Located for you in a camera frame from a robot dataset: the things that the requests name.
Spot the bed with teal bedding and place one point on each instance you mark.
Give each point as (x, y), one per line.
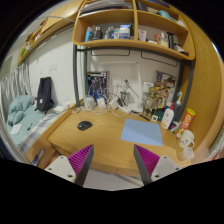
(25, 123)

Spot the white red lotion bottle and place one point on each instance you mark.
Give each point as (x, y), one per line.
(167, 117)

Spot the black backpack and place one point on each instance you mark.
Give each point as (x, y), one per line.
(44, 100)

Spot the dark spray bottle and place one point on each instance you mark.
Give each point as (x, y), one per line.
(177, 106)

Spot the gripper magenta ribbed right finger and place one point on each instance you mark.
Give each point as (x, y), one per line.
(151, 166)

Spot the clear glass cup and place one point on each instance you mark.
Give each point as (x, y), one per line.
(188, 153)

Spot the white mug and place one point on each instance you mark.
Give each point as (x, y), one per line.
(187, 139)

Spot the wooden wall shelf unit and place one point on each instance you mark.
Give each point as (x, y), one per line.
(152, 25)

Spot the black computer mouse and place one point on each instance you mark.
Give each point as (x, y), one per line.
(84, 125)

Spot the blue mouse pad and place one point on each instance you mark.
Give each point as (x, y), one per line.
(142, 132)

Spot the groot figure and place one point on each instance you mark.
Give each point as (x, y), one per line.
(152, 102)

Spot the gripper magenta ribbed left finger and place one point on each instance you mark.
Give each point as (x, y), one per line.
(75, 167)

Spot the blue robot model box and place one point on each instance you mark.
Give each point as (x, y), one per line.
(98, 84)

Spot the wooden desk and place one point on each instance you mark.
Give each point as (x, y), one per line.
(111, 153)

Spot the red yellow snack can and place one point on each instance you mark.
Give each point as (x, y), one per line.
(188, 118)

